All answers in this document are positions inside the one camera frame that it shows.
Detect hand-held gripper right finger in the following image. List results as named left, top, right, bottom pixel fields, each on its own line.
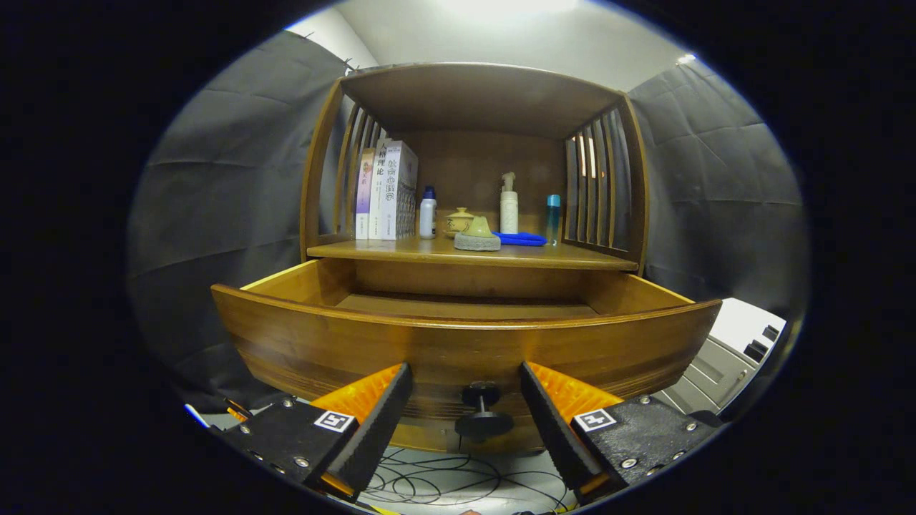
left=519, top=361, right=723, bottom=505

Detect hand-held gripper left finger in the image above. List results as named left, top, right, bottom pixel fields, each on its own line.
left=215, top=361, right=414, bottom=504

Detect wooden drawer with black knob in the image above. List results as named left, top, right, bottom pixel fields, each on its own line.
left=210, top=257, right=723, bottom=455

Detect cream scrub brush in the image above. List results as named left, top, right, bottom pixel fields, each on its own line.
left=454, top=215, right=502, bottom=252

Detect wooden countertop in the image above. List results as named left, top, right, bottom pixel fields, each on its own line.
left=306, top=236, right=640, bottom=273

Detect brown wooden cabinet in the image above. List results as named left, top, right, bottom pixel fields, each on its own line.
left=299, top=62, right=651, bottom=301

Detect white appliance box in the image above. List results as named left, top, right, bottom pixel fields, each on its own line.
left=653, top=298, right=788, bottom=423

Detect white bottle with blue cap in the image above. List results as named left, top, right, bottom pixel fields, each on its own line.
left=419, top=186, right=438, bottom=240

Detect white pump bottle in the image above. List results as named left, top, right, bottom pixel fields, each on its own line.
left=500, top=172, right=519, bottom=235

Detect purple book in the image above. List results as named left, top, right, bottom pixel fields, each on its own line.
left=355, top=148, right=376, bottom=240

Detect white patterned thick book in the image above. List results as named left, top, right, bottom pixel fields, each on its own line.
left=379, top=140, right=419, bottom=241

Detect black backdrop cloth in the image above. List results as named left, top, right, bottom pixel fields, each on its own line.
left=127, top=29, right=812, bottom=416

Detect large ceiling light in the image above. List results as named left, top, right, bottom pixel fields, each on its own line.
left=444, top=0, right=580, bottom=15

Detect black floor cables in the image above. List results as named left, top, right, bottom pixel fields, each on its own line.
left=358, top=447, right=573, bottom=514

